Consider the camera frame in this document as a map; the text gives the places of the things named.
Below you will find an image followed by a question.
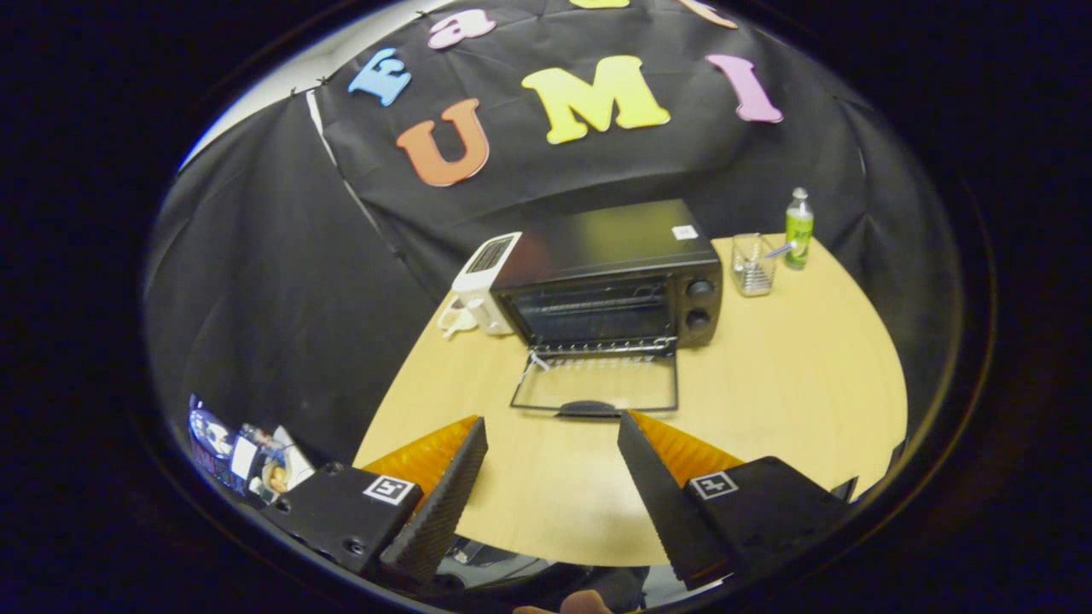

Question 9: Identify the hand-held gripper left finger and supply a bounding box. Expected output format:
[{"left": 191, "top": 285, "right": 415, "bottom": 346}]
[{"left": 260, "top": 415, "right": 489, "bottom": 585}]

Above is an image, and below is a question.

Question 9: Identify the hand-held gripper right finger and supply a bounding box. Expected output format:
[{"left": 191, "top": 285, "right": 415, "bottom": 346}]
[{"left": 617, "top": 410, "right": 858, "bottom": 591}]

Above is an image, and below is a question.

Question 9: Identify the black toaster oven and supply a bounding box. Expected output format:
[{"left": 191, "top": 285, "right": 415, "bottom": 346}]
[{"left": 491, "top": 199, "right": 724, "bottom": 419}]

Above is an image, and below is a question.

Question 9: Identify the white pop-up toaster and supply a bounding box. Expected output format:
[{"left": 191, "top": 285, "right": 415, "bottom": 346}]
[{"left": 450, "top": 232, "right": 523, "bottom": 336}]

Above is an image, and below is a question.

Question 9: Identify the small white dish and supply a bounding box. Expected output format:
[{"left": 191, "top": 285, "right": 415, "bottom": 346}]
[{"left": 438, "top": 298, "right": 479, "bottom": 339}]

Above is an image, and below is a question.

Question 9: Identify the colourful clutter pile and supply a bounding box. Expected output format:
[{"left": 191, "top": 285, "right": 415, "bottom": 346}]
[{"left": 188, "top": 395, "right": 317, "bottom": 504}]

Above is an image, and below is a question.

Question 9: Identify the clear glass holder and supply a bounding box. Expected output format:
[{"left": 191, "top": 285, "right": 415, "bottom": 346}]
[{"left": 731, "top": 233, "right": 779, "bottom": 298}]

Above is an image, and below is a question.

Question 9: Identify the black backdrop cloth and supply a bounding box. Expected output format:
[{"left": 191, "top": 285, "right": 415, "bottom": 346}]
[{"left": 145, "top": 0, "right": 965, "bottom": 466}]

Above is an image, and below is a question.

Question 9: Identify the green plastic bottle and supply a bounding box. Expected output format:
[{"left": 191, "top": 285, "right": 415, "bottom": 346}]
[{"left": 784, "top": 188, "right": 815, "bottom": 270}]

